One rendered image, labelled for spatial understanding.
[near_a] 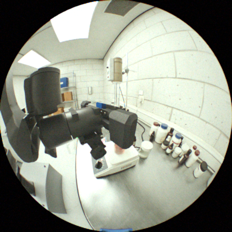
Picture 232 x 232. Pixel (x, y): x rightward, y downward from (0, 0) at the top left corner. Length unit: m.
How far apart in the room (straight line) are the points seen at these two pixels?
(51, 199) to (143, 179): 0.35
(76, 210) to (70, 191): 0.09
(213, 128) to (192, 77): 0.34
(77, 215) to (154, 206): 0.27
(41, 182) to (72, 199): 0.13
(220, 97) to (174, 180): 0.51
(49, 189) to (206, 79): 0.85
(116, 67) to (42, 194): 0.80
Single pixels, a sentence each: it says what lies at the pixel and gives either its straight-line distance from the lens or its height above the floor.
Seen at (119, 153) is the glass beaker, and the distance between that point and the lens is 0.27.
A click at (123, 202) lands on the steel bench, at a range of 0.32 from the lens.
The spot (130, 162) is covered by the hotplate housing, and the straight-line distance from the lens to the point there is 0.29.
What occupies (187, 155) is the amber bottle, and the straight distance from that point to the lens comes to 0.44.
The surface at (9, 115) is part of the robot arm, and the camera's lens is 0.15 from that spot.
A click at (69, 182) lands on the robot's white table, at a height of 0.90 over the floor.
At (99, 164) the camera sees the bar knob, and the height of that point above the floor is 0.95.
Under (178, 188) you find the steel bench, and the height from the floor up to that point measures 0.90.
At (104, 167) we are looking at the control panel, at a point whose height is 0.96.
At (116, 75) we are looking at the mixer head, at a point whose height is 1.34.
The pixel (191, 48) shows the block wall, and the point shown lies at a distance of 0.67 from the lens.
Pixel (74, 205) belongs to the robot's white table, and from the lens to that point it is 0.36.
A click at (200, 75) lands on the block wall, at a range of 0.58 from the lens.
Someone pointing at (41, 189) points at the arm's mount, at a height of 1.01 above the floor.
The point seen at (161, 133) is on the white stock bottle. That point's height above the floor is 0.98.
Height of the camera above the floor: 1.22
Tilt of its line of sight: 22 degrees down
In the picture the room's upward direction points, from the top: straight up
